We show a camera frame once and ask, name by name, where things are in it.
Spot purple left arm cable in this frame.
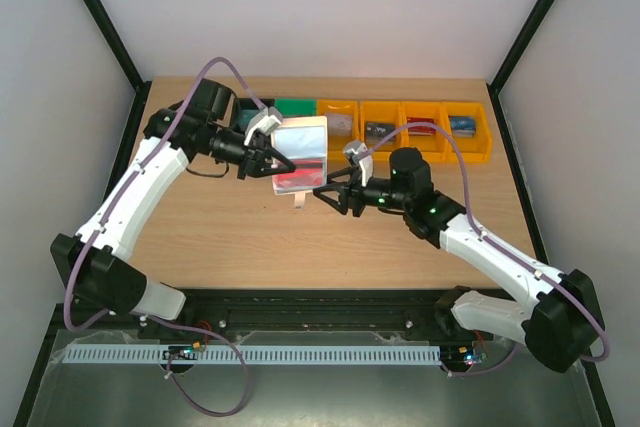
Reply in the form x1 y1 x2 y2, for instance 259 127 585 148
62 57 269 332

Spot white card in yellow bin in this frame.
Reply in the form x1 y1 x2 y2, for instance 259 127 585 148
325 112 353 137

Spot blue card in bin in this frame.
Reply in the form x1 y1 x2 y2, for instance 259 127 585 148
449 116 477 138

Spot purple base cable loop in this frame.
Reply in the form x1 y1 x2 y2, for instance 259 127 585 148
164 329 251 418

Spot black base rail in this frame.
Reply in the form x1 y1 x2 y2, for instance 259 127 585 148
54 287 521 348

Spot beige leather card holder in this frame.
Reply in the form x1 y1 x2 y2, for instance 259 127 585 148
271 116 328 210

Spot black storage bin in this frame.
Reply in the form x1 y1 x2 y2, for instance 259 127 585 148
230 98 260 133

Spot black frame post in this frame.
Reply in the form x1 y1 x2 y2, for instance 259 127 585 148
82 0 150 94
487 0 587 91

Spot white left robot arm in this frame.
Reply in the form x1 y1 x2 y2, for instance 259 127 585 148
51 80 296 331

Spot blue cards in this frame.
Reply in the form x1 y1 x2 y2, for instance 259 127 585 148
272 126 328 160

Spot red card in bin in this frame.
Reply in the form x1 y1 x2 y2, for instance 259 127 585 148
407 117 436 136

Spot black frame post right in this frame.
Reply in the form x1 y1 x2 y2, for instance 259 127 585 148
487 0 587 91

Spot red black-stripe credit card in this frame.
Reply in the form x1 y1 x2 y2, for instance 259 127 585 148
272 159 326 192

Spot white slotted cable duct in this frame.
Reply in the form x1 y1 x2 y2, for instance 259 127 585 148
62 344 441 366

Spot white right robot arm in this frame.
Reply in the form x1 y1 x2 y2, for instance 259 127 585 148
313 147 604 373

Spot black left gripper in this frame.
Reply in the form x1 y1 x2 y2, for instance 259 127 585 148
203 125 297 182

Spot teal card in black bin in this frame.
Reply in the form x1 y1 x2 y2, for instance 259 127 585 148
238 110 258 131

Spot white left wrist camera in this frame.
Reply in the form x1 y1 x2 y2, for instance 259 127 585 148
244 107 283 146

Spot green storage bin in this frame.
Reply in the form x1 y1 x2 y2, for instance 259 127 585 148
274 98 316 118

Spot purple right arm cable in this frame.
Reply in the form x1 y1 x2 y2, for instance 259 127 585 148
359 121 612 362

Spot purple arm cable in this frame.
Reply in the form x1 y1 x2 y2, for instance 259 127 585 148
62 57 269 332
359 121 612 362

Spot black frame post left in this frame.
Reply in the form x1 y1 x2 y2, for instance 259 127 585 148
82 0 150 94

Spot grey cards in bin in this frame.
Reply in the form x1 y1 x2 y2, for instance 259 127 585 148
365 121 395 144

